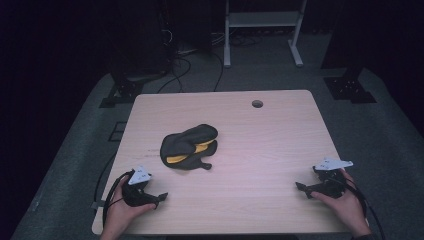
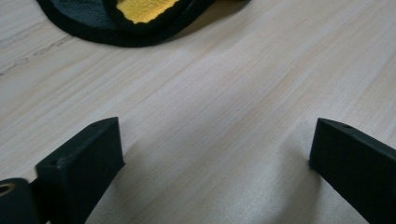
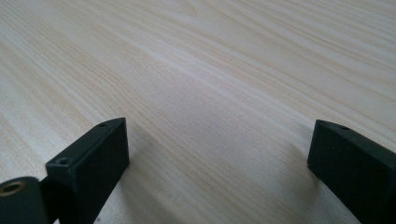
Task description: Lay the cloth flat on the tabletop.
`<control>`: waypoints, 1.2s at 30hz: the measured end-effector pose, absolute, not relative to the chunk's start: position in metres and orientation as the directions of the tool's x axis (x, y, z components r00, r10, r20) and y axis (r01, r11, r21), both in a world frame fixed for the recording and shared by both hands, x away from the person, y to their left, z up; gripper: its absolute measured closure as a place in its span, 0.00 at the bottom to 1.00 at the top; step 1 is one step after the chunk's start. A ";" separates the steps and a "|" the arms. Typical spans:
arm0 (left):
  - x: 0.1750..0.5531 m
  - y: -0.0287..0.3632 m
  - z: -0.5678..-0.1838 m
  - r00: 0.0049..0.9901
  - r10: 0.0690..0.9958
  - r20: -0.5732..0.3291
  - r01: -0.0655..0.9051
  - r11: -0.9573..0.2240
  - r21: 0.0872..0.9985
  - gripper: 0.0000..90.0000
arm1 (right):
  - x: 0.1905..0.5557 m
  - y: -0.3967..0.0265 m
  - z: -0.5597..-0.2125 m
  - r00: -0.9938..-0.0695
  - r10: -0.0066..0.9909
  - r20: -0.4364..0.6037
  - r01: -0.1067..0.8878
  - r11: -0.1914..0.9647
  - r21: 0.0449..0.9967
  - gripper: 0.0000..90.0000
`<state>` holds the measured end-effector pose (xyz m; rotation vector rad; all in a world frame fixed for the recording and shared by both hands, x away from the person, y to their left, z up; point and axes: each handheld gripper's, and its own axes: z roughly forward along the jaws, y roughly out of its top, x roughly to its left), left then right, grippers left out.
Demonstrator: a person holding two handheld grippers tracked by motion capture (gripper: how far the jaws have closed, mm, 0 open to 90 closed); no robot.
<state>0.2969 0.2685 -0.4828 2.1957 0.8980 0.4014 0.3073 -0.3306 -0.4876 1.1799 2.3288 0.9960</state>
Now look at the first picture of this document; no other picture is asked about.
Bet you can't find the person's right hand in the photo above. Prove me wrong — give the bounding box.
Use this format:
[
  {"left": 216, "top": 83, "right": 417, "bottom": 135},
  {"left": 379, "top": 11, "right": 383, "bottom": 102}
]
[{"left": 311, "top": 168, "right": 372, "bottom": 237}]

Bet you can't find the right hand-held gripper black cable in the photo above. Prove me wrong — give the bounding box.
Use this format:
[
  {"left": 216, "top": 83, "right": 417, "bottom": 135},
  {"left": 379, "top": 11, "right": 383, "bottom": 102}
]
[{"left": 339, "top": 176, "right": 385, "bottom": 240}]

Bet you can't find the black metal stand with square base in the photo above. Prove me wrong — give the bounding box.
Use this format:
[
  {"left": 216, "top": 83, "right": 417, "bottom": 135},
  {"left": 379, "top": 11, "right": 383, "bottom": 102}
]
[{"left": 320, "top": 0, "right": 378, "bottom": 105}]

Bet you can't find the tangle of dark cables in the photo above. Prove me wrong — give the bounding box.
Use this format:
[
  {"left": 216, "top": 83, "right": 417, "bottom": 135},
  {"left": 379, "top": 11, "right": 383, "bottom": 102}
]
[{"left": 211, "top": 29, "right": 268, "bottom": 48}]

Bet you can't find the black floor cable looped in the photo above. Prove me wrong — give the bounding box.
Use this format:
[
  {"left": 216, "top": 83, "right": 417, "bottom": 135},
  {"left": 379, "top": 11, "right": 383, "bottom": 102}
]
[{"left": 156, "top": 54, "right": 193, "bottom": 95}]

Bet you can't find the left hand-held gripper black cable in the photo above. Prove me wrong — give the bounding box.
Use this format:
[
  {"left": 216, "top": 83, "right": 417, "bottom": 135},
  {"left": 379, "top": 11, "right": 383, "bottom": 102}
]
[{"left": 102, "top": 170, "right": 135, "bottom": 228}]

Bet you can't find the black metal stand with wide base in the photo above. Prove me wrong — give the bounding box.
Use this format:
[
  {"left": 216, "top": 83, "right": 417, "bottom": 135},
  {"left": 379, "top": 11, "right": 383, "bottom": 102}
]
[{"left": 98, "top": 0, "right": 169, "bottom": 109}]

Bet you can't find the person's left hand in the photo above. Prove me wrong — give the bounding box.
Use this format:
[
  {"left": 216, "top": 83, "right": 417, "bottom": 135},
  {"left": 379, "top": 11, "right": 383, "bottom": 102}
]
[{"left": 102, "top": 176, "right": 158, "bottom": 236}]

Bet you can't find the black and yellow cloth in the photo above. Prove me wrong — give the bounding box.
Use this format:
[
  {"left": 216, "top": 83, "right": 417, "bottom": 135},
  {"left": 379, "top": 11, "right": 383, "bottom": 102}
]
[{"left": 159, "top": 123, "right": 219, "bottom": 171}]

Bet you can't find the white metal stand frame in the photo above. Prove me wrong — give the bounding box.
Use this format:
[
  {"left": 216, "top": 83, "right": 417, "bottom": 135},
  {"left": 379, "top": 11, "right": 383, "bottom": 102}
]
[{"left": 223, "top": 0, "right": 308, "bottom": 69}]

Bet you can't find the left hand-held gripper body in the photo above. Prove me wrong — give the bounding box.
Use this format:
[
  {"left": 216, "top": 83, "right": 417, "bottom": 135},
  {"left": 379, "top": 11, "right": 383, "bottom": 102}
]
[{"left": 121, "top": 165, "right": 158, "bottom": 208}]

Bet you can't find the black rectangular floor frame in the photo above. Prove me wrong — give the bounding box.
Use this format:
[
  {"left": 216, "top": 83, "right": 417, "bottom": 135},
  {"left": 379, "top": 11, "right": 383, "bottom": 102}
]
[{"left": 107, "top": 121, "right": 128, "bottom": 143}]

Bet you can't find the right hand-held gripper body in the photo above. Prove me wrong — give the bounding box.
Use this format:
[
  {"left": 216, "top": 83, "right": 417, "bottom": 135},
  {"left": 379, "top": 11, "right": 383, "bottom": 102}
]
[{"left": 311, "top": 157, "right": 354, "bottom": 200}]

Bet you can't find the thin black cable beside table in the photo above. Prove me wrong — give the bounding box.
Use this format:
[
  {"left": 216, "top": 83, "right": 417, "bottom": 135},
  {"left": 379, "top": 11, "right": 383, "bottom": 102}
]
[{"left": 93, "top": 151, "right": 118, "bottom": 204}]

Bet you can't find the hand-held gripper black cable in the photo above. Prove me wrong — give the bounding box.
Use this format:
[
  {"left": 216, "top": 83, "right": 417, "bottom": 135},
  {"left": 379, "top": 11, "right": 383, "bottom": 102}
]
[
  {"left": 102, "top": 170, "right": 135, "bottom": 228},
  {"left": 339, "top": 176, "right": 385, "bottom": 240}
]

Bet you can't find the black floor cable straight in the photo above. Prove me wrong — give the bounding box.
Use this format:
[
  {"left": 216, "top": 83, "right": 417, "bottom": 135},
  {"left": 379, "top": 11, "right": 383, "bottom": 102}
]
[{"left": 213, "top": 52, "right": 225, "bottom": 93}]

